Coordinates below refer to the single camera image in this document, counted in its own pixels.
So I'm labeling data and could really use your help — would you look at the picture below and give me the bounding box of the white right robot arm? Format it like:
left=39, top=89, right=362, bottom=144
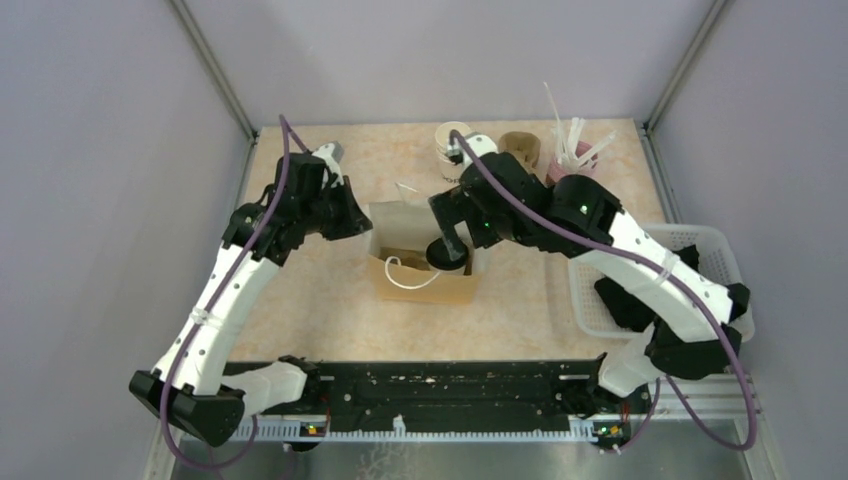
left=428, top=130, right=750, bottom=412

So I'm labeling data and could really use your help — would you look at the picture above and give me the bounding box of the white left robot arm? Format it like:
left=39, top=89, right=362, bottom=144
left=129, top=141, right=373, bottom=447

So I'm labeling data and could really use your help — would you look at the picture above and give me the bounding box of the black cloth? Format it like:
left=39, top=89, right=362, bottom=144
left=593, top=277, right=659, bottom=333

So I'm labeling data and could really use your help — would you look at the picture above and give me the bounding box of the white plastic basket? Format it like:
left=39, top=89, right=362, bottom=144
left=569, top=216, right=755, bottom=342

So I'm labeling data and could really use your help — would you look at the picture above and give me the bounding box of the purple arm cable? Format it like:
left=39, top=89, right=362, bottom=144
left=450, top=129, right=760, bottom=453
left=158, top=113, right=313, bottom=473

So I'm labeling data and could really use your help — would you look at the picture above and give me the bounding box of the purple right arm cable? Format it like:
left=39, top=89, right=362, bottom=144
left=450, top=129, right=760, bottom=453

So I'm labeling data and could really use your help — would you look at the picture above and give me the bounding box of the brown cardboard cup carrier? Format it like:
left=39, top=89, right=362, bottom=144
left=379, top=248, right=473, bottom=275
left=497, top=131, right=542, bottom=169

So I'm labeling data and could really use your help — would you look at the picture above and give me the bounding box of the brown paper bag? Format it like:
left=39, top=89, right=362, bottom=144
left=365, top=182, right=491, bottom=305

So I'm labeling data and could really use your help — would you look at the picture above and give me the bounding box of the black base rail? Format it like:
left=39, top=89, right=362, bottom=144
left=263, top=359, right=652, bottom=442

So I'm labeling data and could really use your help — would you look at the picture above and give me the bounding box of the pink straw holder cup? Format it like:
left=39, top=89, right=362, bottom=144
left=545, top=141, right=599, bottom=186

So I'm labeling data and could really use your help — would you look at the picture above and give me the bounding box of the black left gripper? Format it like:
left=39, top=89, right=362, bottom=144
left=300, top=174, right=372, bottom=240

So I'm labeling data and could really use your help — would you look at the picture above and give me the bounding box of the black plastic cup lid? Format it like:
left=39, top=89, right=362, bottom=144
left=425, top=238, right=471, bottom=275

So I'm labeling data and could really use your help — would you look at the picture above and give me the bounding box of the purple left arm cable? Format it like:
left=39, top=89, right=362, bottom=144
left=158, top=113, right=313, bottom=473

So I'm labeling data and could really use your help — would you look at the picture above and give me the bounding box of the stack of white paper cups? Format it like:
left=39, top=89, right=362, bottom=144
left=434, top=121, right=472, bottom=183

